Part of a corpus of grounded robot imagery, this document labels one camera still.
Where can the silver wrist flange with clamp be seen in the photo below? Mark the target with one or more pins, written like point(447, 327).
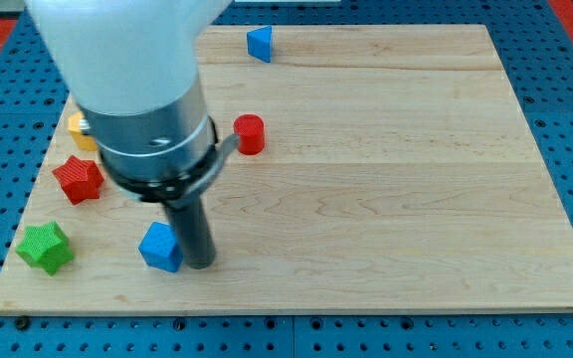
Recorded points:
point(170, 155)

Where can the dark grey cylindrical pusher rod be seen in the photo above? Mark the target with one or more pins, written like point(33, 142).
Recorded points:
point(193, 234)

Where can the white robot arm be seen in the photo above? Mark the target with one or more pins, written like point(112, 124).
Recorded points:
point(132, 68)

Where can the blue cube block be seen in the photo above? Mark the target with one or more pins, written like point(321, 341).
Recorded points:
point(159, 248)

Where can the blue triangle block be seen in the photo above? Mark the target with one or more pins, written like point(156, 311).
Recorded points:
point(260, 43)

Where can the yellow block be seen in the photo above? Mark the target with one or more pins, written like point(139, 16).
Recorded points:
point(81, 140)

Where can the red star block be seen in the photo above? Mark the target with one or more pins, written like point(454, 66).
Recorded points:
point(79, 179)

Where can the red cylinder block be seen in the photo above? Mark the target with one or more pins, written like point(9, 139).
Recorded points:
point(251, 130)

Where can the green star block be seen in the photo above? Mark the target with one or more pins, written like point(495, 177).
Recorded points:
point(45, 247)

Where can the wooden board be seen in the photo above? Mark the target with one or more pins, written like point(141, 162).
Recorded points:
point(399, 176)

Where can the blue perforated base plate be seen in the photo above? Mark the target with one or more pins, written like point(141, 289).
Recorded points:
point(538, 56)

